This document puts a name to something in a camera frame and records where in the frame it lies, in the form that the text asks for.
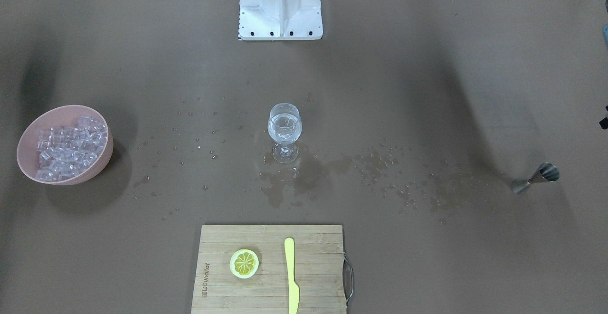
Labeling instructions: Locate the clear ice cubes pile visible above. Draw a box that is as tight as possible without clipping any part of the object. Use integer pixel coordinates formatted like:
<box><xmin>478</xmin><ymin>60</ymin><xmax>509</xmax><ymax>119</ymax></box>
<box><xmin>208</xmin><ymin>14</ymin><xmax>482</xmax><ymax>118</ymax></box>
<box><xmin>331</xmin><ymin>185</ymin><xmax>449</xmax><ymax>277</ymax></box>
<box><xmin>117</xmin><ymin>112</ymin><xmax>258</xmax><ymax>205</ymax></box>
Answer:
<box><xmin>35</xmin><ymin>115</ymin><xmax>109</xmax><ymax>182</ymax></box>

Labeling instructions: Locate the clear ice cube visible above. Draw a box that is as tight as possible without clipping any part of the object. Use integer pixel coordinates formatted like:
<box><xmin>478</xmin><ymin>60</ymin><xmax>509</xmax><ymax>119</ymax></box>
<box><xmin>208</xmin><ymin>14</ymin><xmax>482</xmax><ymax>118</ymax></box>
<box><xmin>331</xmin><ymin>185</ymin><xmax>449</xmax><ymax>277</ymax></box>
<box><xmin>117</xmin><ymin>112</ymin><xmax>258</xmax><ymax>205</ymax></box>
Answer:
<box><xmin>275</xmin><ymin>115</ymin><xmax>297</xmax><ymax>132</ymax></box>

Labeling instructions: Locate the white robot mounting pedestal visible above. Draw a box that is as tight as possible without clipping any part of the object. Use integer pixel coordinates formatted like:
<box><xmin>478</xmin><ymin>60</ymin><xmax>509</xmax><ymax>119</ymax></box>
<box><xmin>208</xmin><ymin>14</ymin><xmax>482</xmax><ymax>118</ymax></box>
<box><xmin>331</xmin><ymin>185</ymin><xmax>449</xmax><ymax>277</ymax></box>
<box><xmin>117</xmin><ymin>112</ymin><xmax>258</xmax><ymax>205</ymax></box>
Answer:
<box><xmin>237</xmin><ymin>0</ymin><xmax>323</xmax><ymax>41</ymax></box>

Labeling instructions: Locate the steel cone jigger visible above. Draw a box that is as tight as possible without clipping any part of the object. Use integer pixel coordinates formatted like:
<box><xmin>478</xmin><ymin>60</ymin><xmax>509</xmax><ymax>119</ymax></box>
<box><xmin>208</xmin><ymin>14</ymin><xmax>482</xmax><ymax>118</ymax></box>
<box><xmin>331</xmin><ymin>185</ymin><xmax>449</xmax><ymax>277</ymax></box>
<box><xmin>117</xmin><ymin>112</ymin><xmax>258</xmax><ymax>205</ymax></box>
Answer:
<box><xmin>510</xmin><ymin>162</ymin><xmax>561</xmax><ymax>195</ymax></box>

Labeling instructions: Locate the yellow plastic knife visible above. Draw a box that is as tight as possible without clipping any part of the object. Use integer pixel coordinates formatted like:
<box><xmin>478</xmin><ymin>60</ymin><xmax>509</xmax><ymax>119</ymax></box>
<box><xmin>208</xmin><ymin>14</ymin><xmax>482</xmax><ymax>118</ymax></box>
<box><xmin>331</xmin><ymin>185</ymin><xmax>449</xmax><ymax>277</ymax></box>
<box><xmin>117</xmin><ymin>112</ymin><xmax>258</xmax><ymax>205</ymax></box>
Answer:
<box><xmin>284</xmin><ymin>238</ymin><xmax>300</xmax><ymax>314</ymax></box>

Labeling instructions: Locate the bamboo cutting board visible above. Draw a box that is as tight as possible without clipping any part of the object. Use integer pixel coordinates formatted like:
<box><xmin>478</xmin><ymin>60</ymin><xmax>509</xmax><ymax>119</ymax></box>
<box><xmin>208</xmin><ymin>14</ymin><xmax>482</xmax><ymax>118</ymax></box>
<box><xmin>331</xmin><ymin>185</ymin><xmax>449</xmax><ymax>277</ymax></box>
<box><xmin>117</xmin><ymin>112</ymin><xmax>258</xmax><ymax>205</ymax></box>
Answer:
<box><xmin>190</xmin><ymin>224</ymin><xmax>352</xmax><ymax>314</ymax></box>

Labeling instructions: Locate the pink bowl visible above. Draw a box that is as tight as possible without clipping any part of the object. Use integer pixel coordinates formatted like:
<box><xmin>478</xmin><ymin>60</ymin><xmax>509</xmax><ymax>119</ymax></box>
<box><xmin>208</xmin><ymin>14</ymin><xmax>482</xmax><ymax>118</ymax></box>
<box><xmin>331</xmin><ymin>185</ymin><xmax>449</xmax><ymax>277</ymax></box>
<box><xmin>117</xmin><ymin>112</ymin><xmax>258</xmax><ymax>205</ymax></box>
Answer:
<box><xmin>17</xmin><ymin>105</ymin><xmax>114</xmax><ymax>186</ymax></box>

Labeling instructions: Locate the clear wine glass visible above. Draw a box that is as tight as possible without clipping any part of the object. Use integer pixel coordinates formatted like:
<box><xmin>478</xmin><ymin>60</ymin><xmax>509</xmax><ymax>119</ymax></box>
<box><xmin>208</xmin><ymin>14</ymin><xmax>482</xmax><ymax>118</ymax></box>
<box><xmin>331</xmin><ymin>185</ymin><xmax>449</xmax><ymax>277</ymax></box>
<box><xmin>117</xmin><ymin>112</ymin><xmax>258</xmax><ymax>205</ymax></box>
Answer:
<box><xmin>267</xmin><ymin>103</ymin><xmax>303</xmax><ymax>164</ymax></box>

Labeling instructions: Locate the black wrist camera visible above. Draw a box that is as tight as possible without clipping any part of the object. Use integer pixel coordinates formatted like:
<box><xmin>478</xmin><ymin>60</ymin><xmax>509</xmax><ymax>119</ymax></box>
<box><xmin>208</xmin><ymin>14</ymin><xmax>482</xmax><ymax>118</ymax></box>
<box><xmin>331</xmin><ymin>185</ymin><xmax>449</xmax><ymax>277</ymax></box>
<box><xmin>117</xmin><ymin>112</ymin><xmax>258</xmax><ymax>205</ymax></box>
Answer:
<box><xmin>599</xmin><ymin>107</ymin><xmax>608</xmax><ymax>130</ymax></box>

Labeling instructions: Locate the yellow lemon slice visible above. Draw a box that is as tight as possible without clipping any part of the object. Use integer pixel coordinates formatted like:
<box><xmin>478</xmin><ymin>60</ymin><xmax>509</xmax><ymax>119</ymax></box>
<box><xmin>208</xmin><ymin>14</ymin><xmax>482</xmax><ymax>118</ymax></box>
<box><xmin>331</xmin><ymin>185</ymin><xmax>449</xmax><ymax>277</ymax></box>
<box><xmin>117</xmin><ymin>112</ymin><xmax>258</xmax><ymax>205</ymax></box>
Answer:
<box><xmin>229</xmin><ymin>249</ymin><xmax>260</xmax><ymax>279</ymax></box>

